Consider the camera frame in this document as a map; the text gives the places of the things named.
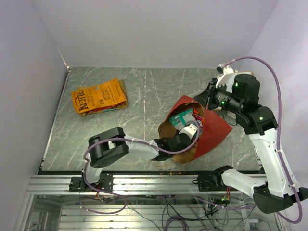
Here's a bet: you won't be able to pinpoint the loose wires under table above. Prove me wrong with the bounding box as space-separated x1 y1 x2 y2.
79 187 265 231

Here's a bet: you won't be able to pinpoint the teal snack packet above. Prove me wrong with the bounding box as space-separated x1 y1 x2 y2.
169 108 195 130

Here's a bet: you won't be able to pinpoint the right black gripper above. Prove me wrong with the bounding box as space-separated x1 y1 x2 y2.
193 79 243 114

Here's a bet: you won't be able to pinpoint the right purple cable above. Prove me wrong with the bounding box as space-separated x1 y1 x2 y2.
225 56 303 224

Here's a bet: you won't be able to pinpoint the orange Kettle chip bag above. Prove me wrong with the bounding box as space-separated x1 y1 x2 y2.
71 78 126 114

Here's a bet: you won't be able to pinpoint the purple cable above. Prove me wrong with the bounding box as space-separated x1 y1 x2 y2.
83 120 202 191
225 56 303 224

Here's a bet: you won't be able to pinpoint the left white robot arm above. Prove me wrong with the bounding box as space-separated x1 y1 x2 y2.
81 124 199 191

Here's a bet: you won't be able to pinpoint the red brown paper bag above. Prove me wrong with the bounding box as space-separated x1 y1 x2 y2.
158 95 232 164

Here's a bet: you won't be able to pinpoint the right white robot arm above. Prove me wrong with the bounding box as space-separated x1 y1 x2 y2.
194 74 308 214

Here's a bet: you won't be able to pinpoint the Doritos chip bag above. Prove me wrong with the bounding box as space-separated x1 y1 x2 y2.
79 79 129 117

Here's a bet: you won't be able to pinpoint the white notepad board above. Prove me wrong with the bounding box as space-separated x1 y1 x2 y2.
225 72 259 113

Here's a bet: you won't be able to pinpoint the aluminium rail frame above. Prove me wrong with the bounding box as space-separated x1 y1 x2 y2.
26 172 284 231

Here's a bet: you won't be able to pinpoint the orange snack packet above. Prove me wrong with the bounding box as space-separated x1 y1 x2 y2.
192 108 205 127

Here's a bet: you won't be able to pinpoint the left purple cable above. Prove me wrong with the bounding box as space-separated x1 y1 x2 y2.
83 120 202 191

